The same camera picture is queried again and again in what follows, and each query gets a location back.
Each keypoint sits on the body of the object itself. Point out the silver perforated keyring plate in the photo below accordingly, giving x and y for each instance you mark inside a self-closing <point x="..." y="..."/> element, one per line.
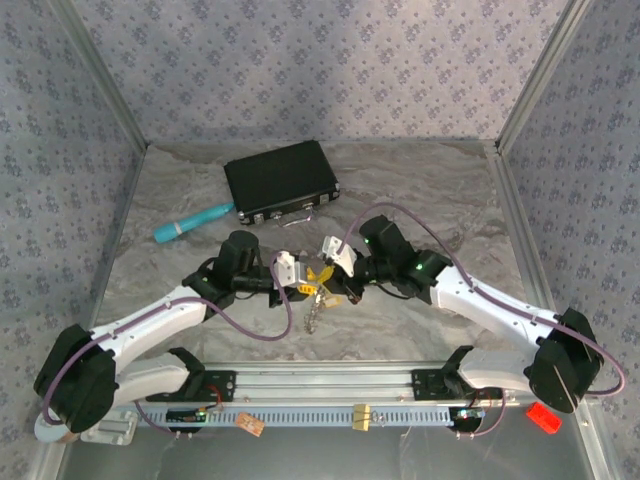
<point x="312" y="317"/>

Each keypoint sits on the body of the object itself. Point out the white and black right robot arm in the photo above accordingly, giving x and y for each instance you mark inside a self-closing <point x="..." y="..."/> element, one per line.
<point x="490" y="305"/>

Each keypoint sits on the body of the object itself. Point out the teal cylindrical tube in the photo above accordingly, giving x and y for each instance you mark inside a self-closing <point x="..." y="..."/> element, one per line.
<point x="185" y="227"/>

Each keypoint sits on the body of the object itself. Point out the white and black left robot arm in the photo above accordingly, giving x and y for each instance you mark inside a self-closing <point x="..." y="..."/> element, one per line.
<point x="150" y="320"/>

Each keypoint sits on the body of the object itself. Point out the aluminium upright frame post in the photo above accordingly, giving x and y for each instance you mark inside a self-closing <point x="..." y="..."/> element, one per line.
<point x="102" y="75"/>
<point x="541" y="75"/>

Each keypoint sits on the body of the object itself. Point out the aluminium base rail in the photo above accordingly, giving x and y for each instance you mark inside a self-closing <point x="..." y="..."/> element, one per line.
<point x="320" y="382"/>

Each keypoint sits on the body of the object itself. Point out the red plastic block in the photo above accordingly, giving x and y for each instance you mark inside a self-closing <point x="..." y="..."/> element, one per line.
<point x="544" y="417"/>

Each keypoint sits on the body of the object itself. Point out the aluminium table edge rail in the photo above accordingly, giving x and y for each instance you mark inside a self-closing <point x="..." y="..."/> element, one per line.
<point x="525" y="250"/>
<point x="119" y="225"/>

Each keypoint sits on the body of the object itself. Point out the grey metal bracket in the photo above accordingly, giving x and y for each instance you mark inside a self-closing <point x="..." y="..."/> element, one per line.
<point x="107" y="430"/>

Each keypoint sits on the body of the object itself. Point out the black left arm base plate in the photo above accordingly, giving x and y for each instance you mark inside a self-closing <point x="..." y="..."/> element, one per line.
<point x="222" y="385"/>

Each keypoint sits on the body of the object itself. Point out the yellow key tag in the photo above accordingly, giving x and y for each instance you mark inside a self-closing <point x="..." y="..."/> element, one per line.
<point x="331" y="301"/>

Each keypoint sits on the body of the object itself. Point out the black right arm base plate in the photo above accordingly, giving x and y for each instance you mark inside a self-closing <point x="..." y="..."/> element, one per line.
<point x="425" y="382"/>

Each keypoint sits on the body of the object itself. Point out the small circuit board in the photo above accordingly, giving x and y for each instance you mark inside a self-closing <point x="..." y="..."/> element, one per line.
<point x="182" y="416"/>
<point x="470" y="414"/>

